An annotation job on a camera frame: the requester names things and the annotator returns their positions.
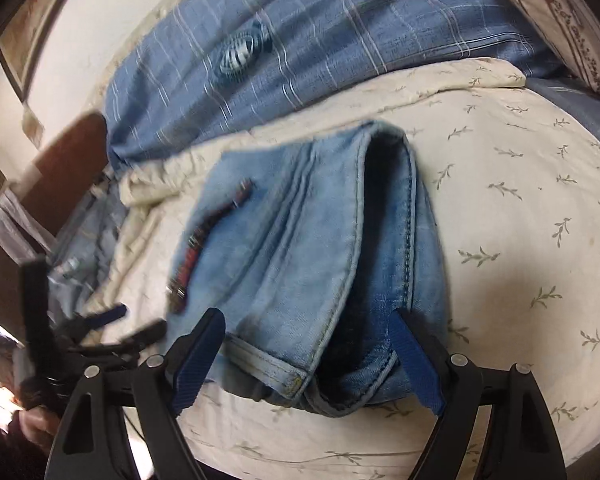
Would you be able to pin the brown wooden headboard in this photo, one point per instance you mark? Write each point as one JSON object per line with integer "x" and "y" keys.
{"x": 65, "y": 170}

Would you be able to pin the blue denim pants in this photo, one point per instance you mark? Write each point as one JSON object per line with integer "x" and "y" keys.
{"x": 290, "y": 260}

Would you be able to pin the striped pillow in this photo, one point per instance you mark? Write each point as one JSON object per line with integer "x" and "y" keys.
{"x": 555, "y": 15}

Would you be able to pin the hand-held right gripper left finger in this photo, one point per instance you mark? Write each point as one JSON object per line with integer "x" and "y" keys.
{"x": 195, "y": 360}

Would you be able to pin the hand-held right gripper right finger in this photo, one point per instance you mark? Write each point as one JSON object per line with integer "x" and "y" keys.
{"x": 417, "y": 365}

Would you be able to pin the blue plaid shirt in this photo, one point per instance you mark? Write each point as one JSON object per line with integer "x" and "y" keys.
{"x": 330, "y": 35}

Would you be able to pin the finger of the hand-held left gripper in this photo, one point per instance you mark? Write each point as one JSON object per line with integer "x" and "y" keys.
{"x": 140, "y": 335}
{"x": 102, "y": 317}

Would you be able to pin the wall picture frame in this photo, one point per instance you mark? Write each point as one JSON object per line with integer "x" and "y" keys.
{"x": 25, "y": 45}

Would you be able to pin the grey patterned cloth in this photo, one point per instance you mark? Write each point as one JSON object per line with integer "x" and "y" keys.
{"x": 90, "y": 240}

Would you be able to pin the person's left hand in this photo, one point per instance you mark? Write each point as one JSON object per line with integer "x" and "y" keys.
{"x": 37, "y": 427}

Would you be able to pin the cream leaf-print quilt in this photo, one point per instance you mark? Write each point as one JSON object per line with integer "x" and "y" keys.
{"x": 505, "y": 235}

